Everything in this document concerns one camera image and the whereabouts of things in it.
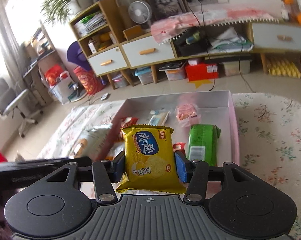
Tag red printed bag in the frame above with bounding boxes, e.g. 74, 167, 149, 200
73, 65, 106, 95

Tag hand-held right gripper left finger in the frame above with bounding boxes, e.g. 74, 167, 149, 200
44, 152, 125, 203

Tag orange white snack packet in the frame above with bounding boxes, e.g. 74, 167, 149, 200
107, 141, 126, 161

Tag red cardboard box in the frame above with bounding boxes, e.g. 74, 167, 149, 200
185, 62, 219, 82

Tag red gift bag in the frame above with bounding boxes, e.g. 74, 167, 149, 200
45, 65, 62, 87

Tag small wooden box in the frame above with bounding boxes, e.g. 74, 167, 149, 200
122, 25, 144, 40

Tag pink fringed cloth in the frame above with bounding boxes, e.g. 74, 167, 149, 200
150, 7, 286, 46

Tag purple curved sheet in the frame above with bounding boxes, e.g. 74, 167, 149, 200
67, 41, 89, 70

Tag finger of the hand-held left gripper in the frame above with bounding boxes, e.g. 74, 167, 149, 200
65, 156, 91, 167

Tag black storage box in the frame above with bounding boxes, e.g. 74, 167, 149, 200
173, 27, 212, 57

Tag yellow packets on shelf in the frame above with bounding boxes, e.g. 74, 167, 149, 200
98, 32, 116, 50

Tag green snack packet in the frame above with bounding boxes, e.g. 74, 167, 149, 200
184, 124, 222, 167

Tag clear storage box white lid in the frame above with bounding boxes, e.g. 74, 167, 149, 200
219, 59, 251, 77

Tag floral blanket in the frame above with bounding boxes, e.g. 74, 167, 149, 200
37, 92, 301, 240

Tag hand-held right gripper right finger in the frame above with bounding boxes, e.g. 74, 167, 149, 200
176, 152, 258, 203

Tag wooden cabinet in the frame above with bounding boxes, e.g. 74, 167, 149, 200
69, 0, 301, 90

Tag potted green plant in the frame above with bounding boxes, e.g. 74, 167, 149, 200
42, 0, 94, 24

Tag white shopping bag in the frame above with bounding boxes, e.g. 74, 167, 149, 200
49, 70, 74, 105

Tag yellow snack packet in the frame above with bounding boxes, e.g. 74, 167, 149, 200
115, 124, 187, 193

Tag white office chair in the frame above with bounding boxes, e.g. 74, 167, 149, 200
0, 74, 44, 138

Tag framed cat picture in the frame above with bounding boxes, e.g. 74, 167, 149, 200
140, 0, 187, 22

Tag clear storage box orange contents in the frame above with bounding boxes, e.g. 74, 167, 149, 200
163, 69, 187, 81

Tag pink snack packet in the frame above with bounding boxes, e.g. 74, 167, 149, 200
176, 104, 198, 127

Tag stack of papers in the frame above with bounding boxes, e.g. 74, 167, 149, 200
74, 12, 108, 37

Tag small clear storage box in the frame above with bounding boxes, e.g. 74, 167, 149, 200
112, 72, 129, 88

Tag dark desk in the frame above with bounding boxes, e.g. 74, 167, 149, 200
22, 22, 58, 105

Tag blue white snack packet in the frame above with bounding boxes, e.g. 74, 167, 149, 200
148, 109, 171, 126

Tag grey curtain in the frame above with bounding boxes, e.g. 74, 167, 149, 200
0, 0, 33, 93

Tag clear storage box blue lid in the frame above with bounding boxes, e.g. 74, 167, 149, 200
135, 67, 155, 85

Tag white green folded bag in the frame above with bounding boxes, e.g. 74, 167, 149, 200
211, 26, 253, 52

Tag black flat box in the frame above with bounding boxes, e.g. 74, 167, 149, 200
159, 61, 187, 72

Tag yellow egg tray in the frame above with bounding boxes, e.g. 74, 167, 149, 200
267, 56, 301, 78

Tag white desk fan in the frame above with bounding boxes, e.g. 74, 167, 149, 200
128, 0, 152, 30

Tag pink cardboard box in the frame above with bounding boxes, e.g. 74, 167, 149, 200
108, 90, 241, 168

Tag large white snack bag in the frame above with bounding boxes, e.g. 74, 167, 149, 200
73, 124, 113, 162

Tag white drawer wooden handle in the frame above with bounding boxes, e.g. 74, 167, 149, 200
252, 22, 301, 53
87, 47, 128, 77
122, 35, 176, 68

